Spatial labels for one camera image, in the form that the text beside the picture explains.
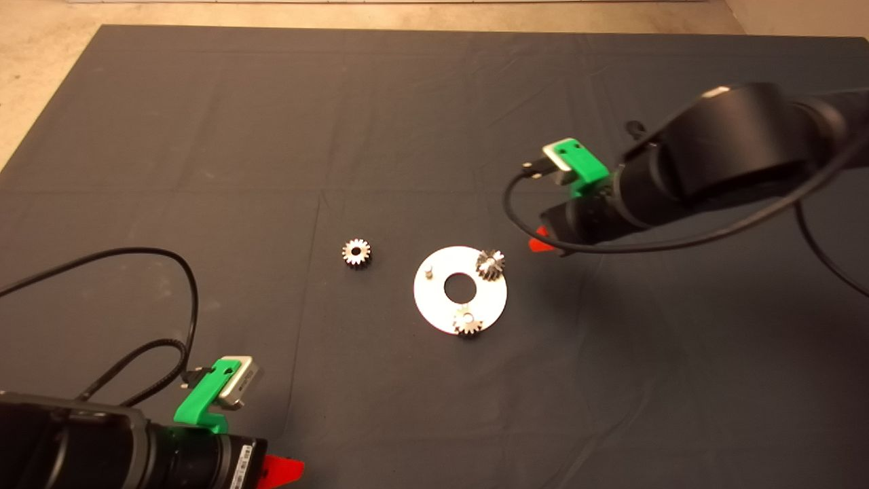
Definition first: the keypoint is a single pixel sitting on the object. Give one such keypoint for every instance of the round metal carrier plate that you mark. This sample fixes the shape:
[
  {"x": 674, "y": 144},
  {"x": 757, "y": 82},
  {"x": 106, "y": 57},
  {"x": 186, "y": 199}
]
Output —
[{"x": 438, "y": 305}]

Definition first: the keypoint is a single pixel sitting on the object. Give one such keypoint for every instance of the small steel planetary gear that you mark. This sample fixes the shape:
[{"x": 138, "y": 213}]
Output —
[
  {"x": 490, "y": 264},
  {"x": 356, "y": 252},
  {"x": 468, "y": 322}
]

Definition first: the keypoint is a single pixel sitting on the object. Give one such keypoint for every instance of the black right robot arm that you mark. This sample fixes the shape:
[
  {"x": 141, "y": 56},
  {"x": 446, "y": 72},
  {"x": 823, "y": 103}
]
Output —
[{"x": 733, "y": 142}]

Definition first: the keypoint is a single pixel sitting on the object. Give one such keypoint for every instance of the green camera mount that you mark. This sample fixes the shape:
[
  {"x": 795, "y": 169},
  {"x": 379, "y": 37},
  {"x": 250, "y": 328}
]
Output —
[
  {"x": 197, "y": 401},
  {"x": 584, "y": 163}
]

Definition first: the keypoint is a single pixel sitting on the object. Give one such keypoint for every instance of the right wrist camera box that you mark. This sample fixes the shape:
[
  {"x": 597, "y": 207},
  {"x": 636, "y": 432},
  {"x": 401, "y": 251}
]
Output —
[{"x": 558, "y": 163}]

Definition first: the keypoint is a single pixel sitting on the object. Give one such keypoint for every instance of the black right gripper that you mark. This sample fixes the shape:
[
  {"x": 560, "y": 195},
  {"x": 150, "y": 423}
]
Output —
[{"x": 590, "y": 217}]

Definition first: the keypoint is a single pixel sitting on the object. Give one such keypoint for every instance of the left green camera mount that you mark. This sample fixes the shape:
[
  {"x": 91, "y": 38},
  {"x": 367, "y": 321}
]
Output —
[{"x": 197, "y": 401}]

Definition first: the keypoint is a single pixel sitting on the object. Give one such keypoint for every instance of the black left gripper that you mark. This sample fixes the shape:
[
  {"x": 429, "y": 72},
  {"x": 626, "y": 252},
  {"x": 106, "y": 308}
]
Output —
[{"x": 204, "y": 462}]

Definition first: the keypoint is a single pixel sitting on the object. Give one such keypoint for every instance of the right green camera mount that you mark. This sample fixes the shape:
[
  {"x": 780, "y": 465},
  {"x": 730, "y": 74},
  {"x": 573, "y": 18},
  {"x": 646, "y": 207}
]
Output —
[{"x": 584, "y": 163}]

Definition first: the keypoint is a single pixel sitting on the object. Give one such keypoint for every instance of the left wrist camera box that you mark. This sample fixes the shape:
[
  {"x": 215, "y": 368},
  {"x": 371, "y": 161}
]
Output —
[{"x": 243, "y": 382}]

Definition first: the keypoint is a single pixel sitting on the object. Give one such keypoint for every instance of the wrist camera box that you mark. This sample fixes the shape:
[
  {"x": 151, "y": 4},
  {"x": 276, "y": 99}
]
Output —
[
  {"x": 558, "y": 163},
  {"x": 243, "y": 382}
]

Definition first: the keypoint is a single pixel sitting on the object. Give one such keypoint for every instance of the dark grey table cloth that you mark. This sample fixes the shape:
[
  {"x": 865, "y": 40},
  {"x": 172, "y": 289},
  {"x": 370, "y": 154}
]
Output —
[{"x": 271, "y": 136}]

